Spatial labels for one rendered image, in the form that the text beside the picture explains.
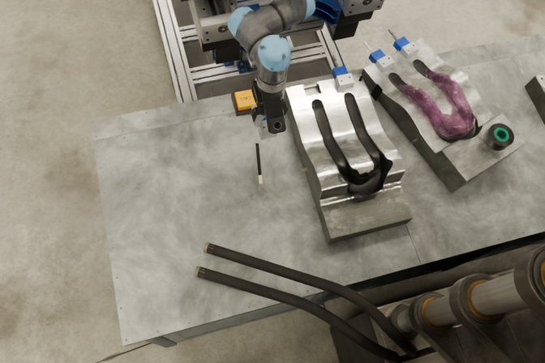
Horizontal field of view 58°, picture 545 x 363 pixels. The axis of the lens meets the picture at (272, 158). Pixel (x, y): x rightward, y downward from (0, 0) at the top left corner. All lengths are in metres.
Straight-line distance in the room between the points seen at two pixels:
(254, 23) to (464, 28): 2.09
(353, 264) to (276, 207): 0.29
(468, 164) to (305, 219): 0.52
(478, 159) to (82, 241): 1.69
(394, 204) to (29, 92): 1.95
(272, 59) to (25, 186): 1.68
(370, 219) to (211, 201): 0.48
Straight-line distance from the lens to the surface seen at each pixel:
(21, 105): 2.77
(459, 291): 1.06
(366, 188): 1.51
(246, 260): 1.41
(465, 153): 1.62
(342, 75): 1.62
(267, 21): 1.24
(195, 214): 1.51
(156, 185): 1.55
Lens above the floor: 2.24
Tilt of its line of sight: 66 degrees down
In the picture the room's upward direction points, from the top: 10 degrees clockwise
